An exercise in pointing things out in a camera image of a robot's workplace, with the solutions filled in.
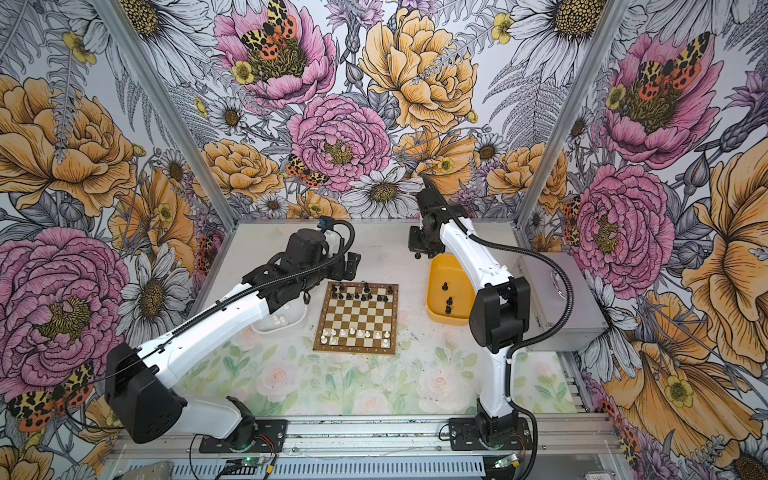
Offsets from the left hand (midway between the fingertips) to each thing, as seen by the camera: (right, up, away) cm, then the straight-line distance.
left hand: (342, 263), depth 80 cm
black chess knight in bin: (+31, -16, +17) cm, 38 cm away
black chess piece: (+31, -9, +22) cm, 39 cm away
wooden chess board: (+3, -17, +14) cm, 23 cm away
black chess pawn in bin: (+32, -13, +19) cm, 39 cm away
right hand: (+21, +2, +10) cm, 23 cm away
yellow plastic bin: (+32, -11, +23) cm, 41 cm away
